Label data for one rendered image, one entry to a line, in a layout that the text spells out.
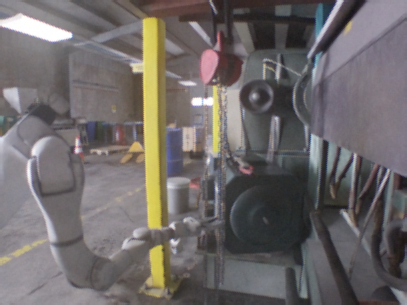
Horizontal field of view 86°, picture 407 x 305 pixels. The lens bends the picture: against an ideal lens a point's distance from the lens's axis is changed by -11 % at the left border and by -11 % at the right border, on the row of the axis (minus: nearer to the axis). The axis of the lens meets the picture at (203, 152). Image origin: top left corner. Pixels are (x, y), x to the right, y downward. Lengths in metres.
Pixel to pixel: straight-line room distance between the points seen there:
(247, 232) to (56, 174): 1.00
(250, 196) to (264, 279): 0.64
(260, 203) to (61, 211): 0.95
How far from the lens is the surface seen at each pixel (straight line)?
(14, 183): 0.79
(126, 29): 11.11
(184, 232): 1.05
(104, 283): 0.72
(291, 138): 2.15
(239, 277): 1.73
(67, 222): 0.60
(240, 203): 1.27
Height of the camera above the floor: 1.13
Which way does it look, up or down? 8 degrees down
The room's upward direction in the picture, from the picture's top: straight up
